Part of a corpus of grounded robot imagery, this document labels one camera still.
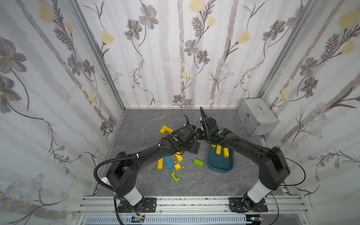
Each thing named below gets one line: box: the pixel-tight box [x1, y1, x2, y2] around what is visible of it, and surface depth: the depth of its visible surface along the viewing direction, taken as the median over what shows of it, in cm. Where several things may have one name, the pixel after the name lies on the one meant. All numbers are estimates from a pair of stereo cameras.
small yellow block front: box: [174, 163, 182, 172], surface depth 88 cm
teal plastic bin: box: [207, 143, 234, 173], surface depth 92 cm
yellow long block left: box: [157, 157, 164, 171], surface depth 90 cm
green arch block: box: [170, 171, 180, 182], surface depth 84 cm
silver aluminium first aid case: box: [237, 97, 280, 137], surface depth 100 cm
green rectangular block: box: [193, 158, 204, 168], surface depth 90 cm
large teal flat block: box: [164, 156, 173, 170], surface depth 90 cm
